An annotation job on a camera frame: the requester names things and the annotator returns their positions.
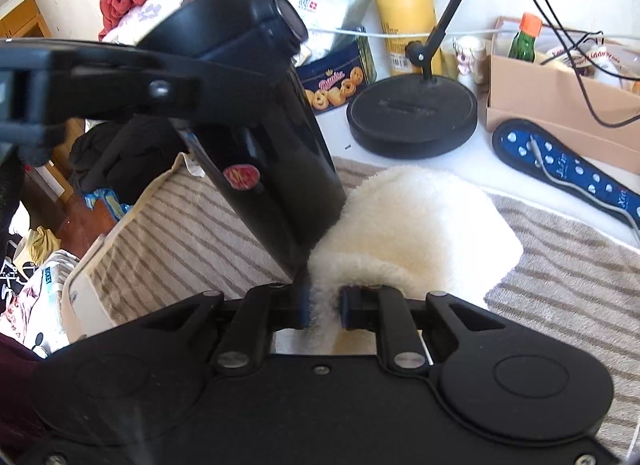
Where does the small doll figurine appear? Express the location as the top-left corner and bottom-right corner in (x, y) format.
(452, 36), (488, 90)

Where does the blue cookie tin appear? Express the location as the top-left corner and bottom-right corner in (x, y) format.
(298, 37), (377, 114)

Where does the white printed cloth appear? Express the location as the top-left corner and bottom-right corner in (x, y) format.
(0, 250), (81, 358)

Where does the white fluffy towel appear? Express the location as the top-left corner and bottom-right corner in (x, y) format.
(307, 165), (525, 348)

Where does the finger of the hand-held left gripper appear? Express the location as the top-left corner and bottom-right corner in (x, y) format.
(50, 39), (268, 158)

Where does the blue spotted paddle brush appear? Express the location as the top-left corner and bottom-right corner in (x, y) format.
(491, 118), (640, 232)

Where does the black desk stand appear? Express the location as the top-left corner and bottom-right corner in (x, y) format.
(346, 0), (493, 160)

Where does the green bottle with orange cap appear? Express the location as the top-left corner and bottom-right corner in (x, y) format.
(507, 12), (543, 63)

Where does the wooden cabinet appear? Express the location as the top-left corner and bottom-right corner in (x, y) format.
(0, 0), (51, 40)

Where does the black cable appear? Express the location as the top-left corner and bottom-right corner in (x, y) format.
(505, 0), (640, 128)

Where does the black thermos bottle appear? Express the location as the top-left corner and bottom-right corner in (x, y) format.
(137, 0), (347, 282)

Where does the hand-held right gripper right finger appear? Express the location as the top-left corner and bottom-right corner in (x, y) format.
(339, 285), (507, 373)

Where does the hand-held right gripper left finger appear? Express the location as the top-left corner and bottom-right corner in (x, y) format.
(167, 282), (315, 372)

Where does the black bag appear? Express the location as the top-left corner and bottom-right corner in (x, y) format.
(67, 117), (193, 206)

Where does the open cardboard box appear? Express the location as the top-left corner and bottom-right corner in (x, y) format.
(482, 16), (640, 160)

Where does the yellow cloth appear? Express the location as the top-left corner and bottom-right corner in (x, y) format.
(20, 227), (62, 266)

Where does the white cup with red print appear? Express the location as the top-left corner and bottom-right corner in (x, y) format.
(550, 44), (628, 92)

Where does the brown striped towel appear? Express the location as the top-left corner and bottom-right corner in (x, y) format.
(92, 155), (640, 461)

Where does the yellow canister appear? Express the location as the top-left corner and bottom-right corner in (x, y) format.
(371, 0), (443, 76)

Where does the blue snack packet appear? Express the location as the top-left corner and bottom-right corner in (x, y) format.
(82, 187), (133, 220)

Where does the white cable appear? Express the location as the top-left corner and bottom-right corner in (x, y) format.
(305, 25), (640, 43)

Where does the dark red cloth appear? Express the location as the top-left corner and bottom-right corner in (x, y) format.
(0, 332), (47, 448)

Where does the red knitted cloth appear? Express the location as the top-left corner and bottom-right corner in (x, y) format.
(99, 0), (168, 40)

